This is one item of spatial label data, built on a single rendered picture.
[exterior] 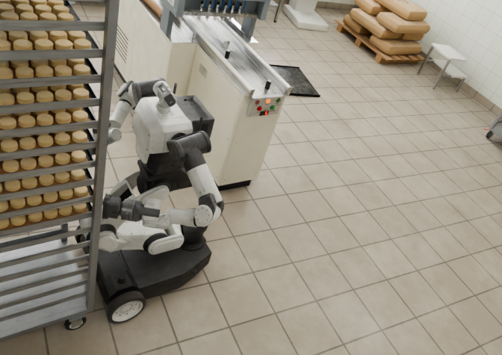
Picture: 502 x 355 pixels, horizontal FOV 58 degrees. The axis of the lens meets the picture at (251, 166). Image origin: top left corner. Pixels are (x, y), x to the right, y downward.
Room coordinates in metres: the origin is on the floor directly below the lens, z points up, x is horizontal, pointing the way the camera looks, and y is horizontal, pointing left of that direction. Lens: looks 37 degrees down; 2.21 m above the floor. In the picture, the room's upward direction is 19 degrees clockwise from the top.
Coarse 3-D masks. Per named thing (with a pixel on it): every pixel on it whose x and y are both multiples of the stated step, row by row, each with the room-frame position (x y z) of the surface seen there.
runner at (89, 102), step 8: (24, 104) 1.09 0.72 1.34; (32, 104) 1.11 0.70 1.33; (40, 104) 1.12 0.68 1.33; (48, 104) 1.14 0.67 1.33; (56, 104) 1.15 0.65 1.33; (64, 104) 1.17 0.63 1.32; (72, 104) 1.19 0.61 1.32; (80, 104) 1.21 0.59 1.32; (88, 104) 1.22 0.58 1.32; (96, 104) 1.24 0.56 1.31; (0, 112) 1.04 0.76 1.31; (8, 112) 1.06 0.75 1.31; (16, 112) 1.08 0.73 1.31; (24, 112) 1.09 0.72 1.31
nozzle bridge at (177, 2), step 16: (176, 0) 2.88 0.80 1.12; (192, 0) 3.02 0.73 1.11; (208, 0) 3.10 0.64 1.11; (224, 0) 3.19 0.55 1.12; (240, 0) 3.27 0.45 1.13; (256, 0) 3.26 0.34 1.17; (176, 16) 2.87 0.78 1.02; (224, 16) 3.15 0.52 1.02; (240, 16) 3.24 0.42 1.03; (256, 16) 3.33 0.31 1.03
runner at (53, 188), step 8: (64, 184) 1.17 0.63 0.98; (72, 184) 1.19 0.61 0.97; (80, 184) 1.21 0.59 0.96; (88, 184) 1.23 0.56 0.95; (16, 192) 1.06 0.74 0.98; (24, 192) 1.08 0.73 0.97; (32, 192) 1.10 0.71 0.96; (40, 192) 1.12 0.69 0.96; (48, 192) 1.14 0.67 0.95; (0, 200) 1.03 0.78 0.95
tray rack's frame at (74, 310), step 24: (24, 264) 1.35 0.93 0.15; (48, 264) 1.40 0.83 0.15; (72, 264) 1.44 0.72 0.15; (0, 288) 1.18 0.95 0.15; (48, 288) 1.26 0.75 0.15; (72, 288) 1.31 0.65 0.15; (0, 312) 1.07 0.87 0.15; (48, 312) 1.15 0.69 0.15; (72, 312) 1.19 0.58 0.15; (0, 336) 0.97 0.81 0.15
